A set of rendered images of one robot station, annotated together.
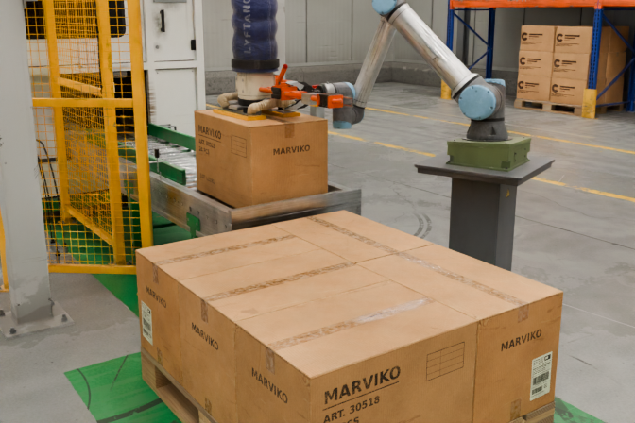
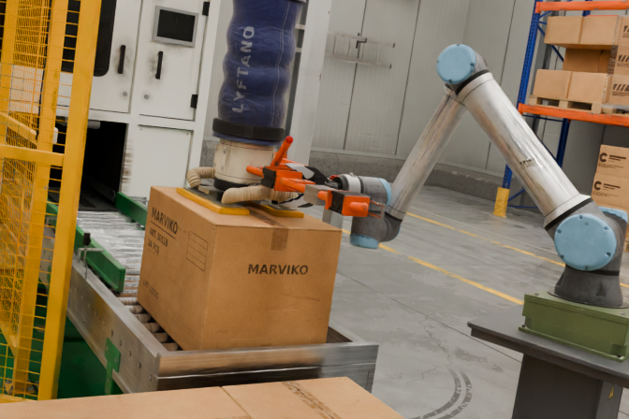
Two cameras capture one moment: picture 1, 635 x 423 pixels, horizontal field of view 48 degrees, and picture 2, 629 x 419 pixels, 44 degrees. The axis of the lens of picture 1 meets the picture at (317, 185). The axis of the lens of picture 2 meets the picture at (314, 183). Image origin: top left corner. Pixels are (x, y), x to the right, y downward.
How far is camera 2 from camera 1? 1.02 m
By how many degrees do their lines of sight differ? 8
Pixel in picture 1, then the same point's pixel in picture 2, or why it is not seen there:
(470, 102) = (573, 240)
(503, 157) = (616, 337)
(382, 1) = (452, 64)
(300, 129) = (298, 240)
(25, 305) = not seen: outside the picture
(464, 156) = (549, 323)
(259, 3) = (266, 40)
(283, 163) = (260, 289)
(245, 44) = (236, 99)
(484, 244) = not seen: outside the picture
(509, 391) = not seen: outside the picture
